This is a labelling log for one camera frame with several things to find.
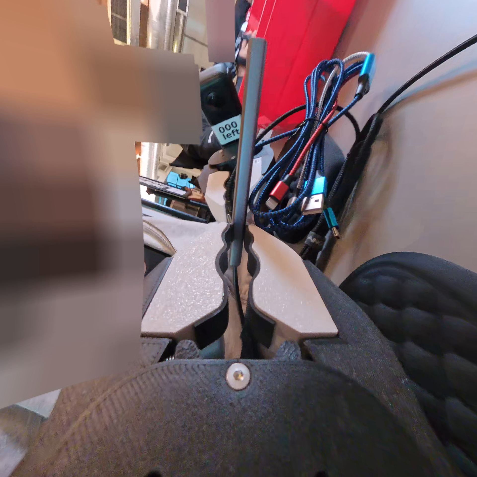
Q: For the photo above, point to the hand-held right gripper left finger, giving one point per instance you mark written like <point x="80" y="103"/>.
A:
<point x="186" y="290"/>

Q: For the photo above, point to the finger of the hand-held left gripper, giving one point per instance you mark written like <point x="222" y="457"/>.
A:
<point x="218" y="193"/>
<point x="264" y="160"/>

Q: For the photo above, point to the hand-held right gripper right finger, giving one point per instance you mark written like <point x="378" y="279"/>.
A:
<point x="287" y="294"/>

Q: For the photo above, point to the grey usb hub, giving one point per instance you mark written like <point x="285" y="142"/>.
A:
<point x="248" y="149"/>

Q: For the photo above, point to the red plastic bin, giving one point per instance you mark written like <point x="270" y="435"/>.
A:
<point x="294" y="56"/>

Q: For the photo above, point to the black quilted cushion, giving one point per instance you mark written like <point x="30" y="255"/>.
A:
<point x="421" y="316"/>

